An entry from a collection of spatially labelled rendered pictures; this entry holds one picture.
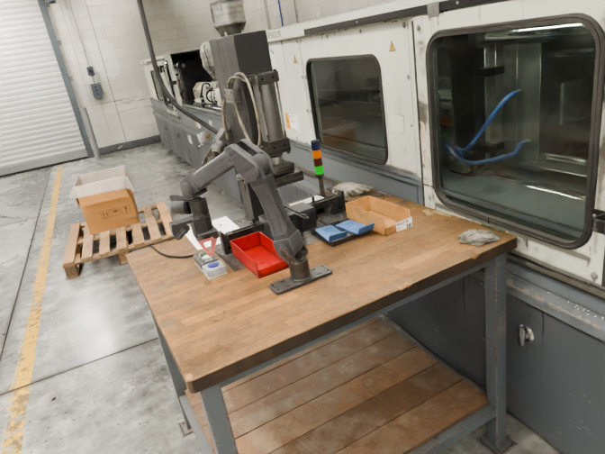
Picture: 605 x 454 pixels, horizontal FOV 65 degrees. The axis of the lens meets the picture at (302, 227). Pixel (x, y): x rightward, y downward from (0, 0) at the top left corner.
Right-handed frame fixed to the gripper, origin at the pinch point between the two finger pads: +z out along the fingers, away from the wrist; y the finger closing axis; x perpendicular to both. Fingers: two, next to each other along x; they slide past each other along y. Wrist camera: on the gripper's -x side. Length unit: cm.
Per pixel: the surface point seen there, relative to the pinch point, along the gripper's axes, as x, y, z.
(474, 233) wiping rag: 78, 41, 6
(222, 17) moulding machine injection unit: 175, -462, -103
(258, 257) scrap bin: 16.4, 0.1, 7.1
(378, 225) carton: 59, 14, 4
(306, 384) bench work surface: 28, -8, 76
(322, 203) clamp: 53, -16, 1
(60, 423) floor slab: -78, -84, 97
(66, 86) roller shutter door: -13, -926, -51
